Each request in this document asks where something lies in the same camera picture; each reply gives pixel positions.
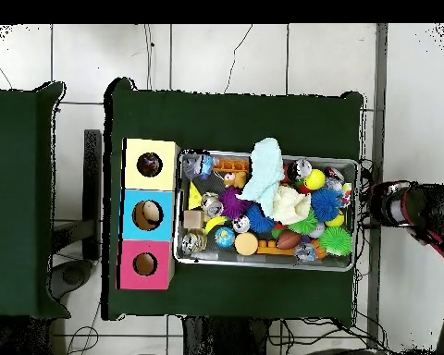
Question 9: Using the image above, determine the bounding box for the blue spiky rubber ball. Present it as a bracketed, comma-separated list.
[310, 187, 342, 223]

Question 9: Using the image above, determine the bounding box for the mint green waffle cloth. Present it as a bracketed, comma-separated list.
[236, 137, 285, 218]

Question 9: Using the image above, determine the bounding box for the printed silver drink can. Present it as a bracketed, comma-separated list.
[200, 192, 224, 218]

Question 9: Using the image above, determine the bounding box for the crushed bottle with blue label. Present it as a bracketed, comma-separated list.
[182, 152, 216, 181]

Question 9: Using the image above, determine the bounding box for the wooden box with three holes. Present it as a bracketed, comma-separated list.
[117, 137, 181, 291]

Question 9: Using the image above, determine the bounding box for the yellow tennis ball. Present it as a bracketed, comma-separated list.
[303, 168, 327, 190]

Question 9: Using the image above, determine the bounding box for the cream waffle cloth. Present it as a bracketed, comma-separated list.
[271, 184, 313, 226]

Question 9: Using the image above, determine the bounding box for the tan foam disc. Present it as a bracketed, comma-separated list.
[233, 232, 259, 257]

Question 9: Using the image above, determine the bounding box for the purple spiky monster toy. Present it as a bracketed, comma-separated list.
[217, 185, 251, 221]

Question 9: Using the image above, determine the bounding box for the blue globe print ball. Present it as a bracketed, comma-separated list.
[214, 226, 237, 249]

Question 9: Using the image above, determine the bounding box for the dark green tablecloth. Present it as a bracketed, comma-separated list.
[101, 77, 365, 322]
[0, 80, 71, 321]

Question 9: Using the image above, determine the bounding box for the tan round object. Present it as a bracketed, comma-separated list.
[141, 201, 161, 223]

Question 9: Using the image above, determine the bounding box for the shallow wire mesh bin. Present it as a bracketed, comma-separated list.
[171, 148, 360, 273]

